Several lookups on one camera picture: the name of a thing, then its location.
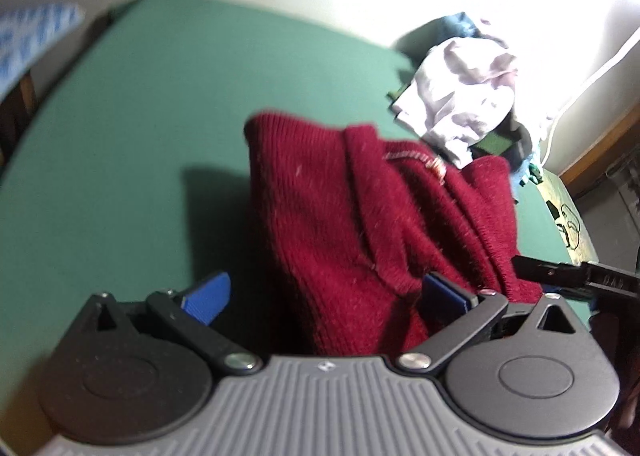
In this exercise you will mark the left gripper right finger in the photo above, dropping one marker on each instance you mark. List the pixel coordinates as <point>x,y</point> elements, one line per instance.
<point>468,319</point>

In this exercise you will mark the blue garment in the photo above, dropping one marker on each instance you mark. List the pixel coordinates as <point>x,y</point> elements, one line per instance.
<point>462,25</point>

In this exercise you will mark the dark red knit sweater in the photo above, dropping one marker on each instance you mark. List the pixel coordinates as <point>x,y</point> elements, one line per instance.
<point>351,224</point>

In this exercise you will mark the pale patterned bed sheet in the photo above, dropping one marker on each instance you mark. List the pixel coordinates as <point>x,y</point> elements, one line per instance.
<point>569,225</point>

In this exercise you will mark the black power adapter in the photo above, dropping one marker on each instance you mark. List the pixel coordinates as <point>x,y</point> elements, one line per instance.
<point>553,209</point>

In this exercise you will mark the green table cloth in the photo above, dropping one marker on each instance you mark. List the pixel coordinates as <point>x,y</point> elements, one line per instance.
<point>134,175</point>

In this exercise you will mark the wooden wardrobe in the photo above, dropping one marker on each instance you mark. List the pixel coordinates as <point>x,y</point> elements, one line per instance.
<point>620,138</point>

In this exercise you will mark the blue white patterned cloth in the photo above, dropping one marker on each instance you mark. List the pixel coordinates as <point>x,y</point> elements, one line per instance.
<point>28,33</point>

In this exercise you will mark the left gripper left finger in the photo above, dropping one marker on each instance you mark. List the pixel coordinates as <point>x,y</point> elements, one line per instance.
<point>188,317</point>

